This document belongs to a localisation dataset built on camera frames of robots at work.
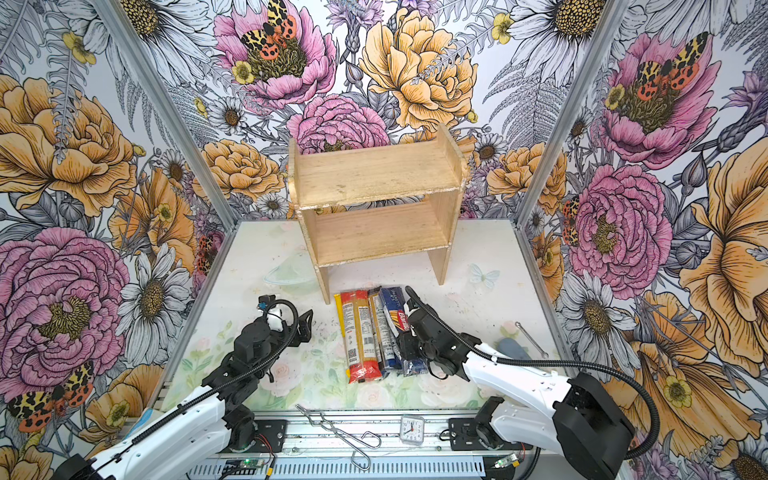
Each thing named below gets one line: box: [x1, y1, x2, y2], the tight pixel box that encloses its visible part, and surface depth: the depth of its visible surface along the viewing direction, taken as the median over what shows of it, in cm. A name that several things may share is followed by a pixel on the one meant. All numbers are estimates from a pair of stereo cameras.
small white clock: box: [400, 416, 425, 446], surface depth 75 cm
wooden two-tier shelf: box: [288, 124, 468, 305], surface depth 80 cm
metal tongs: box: [295, 404, 382, 471], surface depth 76 cm
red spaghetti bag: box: [340, 290, 383, 384], surface depth 87 cm
